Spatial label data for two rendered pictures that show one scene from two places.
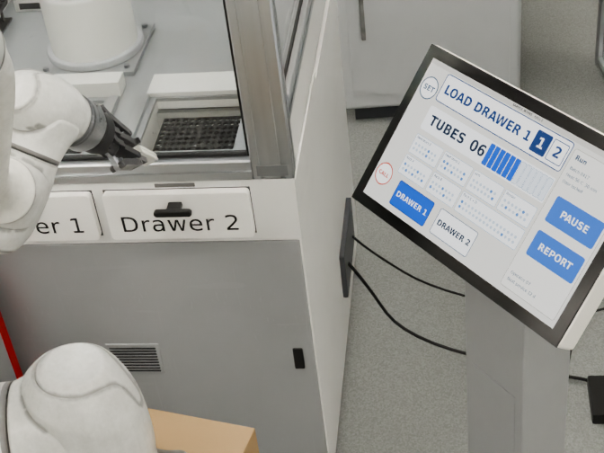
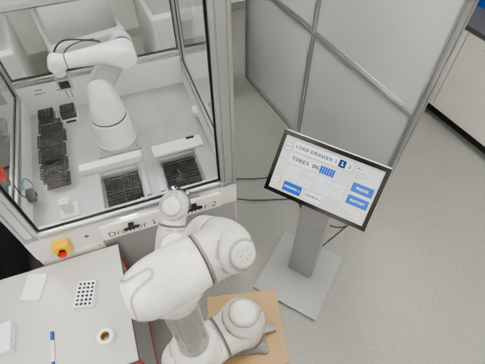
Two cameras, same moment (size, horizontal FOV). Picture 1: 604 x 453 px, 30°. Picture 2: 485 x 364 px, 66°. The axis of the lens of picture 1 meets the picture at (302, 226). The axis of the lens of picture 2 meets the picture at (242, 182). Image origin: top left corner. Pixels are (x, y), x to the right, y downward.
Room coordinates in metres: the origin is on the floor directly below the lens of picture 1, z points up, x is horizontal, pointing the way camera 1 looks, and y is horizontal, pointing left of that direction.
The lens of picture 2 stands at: (0.74, 0.56, 2.44)
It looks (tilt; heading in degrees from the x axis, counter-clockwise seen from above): 52 degrees down; 330
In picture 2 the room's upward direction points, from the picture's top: straight up
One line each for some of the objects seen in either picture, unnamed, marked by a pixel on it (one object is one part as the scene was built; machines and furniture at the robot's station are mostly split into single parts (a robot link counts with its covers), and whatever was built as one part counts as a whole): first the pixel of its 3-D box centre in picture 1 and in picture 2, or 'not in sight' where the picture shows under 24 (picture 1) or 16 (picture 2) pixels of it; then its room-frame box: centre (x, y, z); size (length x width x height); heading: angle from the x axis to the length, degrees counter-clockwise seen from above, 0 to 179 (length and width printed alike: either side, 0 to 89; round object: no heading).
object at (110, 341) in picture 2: not in sight; (106, 337); (1.43, 0.84, 0.78); 0.07 x 0.07 x 0.04
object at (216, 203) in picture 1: (179, 214); (193, 206); (1.79, 0.24, 0.87); 0.29 x 0.02 x 0.11; 80
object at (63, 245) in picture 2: not in sight; (62, 248); (1.89, 0.87, 0.88); 0.07 x 0.05 x 0.07; 80
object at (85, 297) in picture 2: not in sight; (86, 295); (1.66, 0.86, 0.78); 0.12 x 0.08 x 0.04; 154
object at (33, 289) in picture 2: not in sight; (34, 287); (1.83, 1.06, 0.77); 0.13 x 0.09 x 0.02; 151
